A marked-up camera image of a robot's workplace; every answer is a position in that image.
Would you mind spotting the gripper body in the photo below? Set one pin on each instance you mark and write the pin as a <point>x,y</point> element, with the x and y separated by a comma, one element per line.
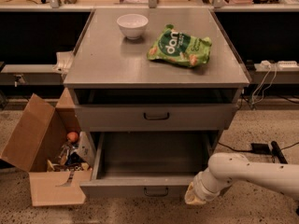
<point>202,188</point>

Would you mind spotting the grey drawer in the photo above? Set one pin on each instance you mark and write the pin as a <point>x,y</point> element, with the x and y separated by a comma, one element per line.
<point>148,164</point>
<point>136,118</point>

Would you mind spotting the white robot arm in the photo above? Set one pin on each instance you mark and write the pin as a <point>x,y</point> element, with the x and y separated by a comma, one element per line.
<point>224,169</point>

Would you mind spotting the grey metal drawer cabinet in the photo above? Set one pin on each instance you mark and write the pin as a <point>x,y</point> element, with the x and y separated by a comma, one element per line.
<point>110,69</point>

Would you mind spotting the black power adapter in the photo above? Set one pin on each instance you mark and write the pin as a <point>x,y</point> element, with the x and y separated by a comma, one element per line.
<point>260,148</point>

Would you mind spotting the black pole on floor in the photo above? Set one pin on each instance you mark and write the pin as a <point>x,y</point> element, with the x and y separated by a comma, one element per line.
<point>277,152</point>

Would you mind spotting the mixed packages in box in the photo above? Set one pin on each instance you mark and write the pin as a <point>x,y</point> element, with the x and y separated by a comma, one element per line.
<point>77,156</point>

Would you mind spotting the orange fruit in box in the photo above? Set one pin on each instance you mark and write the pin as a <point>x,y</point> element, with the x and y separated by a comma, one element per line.
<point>72,137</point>

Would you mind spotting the green snack bag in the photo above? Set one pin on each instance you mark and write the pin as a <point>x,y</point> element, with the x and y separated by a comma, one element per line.
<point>178,48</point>

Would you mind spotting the white power strip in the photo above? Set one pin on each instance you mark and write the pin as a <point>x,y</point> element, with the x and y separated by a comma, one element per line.
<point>288,65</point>

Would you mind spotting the open cardboard box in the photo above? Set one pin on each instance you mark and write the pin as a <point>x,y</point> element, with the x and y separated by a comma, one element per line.
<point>37,139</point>

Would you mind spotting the white ceramic bowl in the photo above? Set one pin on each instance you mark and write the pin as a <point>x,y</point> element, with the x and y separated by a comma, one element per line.
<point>132,26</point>

